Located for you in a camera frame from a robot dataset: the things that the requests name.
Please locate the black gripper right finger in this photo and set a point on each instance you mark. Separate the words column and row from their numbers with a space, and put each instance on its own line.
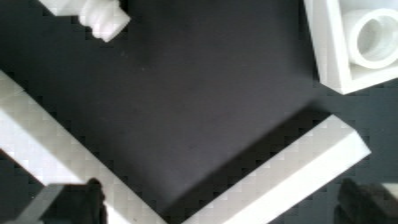
column 366, row 203

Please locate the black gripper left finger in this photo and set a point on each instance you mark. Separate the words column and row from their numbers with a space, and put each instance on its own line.
column 68, row 204

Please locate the white square tabletop part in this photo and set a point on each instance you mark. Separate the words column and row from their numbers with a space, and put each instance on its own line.
column 354, row 35

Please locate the white table leg with tag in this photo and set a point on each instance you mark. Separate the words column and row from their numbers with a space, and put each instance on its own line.
column 100, row 15

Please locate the white fence right segment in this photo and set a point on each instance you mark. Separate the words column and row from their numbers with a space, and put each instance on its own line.
column 290, row 176

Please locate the white fence segment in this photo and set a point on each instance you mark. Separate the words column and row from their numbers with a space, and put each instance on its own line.
column 54, row 157
column 290, row 176

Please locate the white fence left segment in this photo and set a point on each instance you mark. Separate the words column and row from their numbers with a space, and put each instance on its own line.
column 54, row 157

